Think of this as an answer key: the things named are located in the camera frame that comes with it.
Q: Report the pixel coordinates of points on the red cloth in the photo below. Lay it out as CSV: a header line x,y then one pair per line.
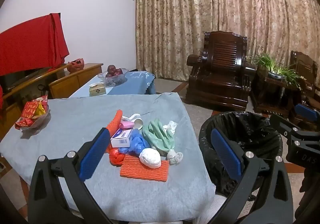
x,y
30,41

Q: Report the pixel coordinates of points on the glass fruit bowl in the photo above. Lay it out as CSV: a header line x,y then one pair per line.
x,y
113,80

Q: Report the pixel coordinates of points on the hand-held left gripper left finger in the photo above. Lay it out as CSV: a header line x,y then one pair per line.
x,y
96,154

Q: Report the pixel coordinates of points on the wooden cabinet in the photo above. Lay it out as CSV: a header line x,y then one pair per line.
x,y
72,81

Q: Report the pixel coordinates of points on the yellow snack packet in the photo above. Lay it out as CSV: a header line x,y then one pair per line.
x,y
41,111

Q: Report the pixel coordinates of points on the black television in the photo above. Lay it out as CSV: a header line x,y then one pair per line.
x,y
15,81

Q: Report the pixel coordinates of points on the balled white plastic bag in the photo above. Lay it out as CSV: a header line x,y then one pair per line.
x,y
150,157

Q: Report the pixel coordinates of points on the floral beige curtain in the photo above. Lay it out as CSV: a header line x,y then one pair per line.
x,y
200,14

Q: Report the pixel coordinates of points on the dark wooden armchair with cushion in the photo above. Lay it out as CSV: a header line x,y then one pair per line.
x,y
305,69

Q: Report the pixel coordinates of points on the red snack packet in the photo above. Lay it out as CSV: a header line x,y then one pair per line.
x,y
23,123
41,100
30,109

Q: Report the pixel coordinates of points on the small red plastic bag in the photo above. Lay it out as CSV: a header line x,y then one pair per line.
x,y
115,156

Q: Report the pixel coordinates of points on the white paper cup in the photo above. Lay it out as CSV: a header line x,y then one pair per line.
x,y
132,116
138,124

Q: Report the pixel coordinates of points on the long orange foam net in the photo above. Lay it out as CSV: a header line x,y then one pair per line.
x,y
115,120

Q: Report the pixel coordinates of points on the potted green plant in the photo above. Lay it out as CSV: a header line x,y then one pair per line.
x,y
276,74

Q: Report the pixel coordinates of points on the red apple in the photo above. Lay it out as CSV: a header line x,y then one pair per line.
x,y
111,68
119,71
108,75

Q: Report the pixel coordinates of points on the glass snack bowl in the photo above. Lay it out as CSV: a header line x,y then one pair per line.
x,y
42,121

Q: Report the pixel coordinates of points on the white medicine box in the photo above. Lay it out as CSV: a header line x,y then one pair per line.
x,y
121,141

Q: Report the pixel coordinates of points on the pink packet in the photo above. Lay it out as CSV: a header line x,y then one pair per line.
x,y
126,124

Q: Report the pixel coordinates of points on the dark wooden side table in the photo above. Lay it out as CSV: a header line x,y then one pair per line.
x,y
270,91

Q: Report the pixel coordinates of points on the white tissue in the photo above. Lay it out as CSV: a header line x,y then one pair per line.
x,y
171,125

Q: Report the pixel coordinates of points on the tissue box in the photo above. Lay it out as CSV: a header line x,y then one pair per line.
x,y
98,90

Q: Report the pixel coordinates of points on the blue tablecloth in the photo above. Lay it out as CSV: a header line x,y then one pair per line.
x,y
135,84

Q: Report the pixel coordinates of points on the grey blanket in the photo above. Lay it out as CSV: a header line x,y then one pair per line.
x,y
75,119

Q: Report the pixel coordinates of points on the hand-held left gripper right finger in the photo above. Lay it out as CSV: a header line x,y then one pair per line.
x,y
226,154

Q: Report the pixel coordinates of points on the translucent blue plastic bag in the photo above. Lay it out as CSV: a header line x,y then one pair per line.
x,y
125,150

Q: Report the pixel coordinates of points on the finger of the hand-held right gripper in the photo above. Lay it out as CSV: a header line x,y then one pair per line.
x,y
282,124
305,112

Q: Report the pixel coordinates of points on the trash bin with black liner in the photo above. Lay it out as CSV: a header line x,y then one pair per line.
x,y
250,126

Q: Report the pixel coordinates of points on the white ribbed garment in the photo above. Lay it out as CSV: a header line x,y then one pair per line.
x,y
210,211

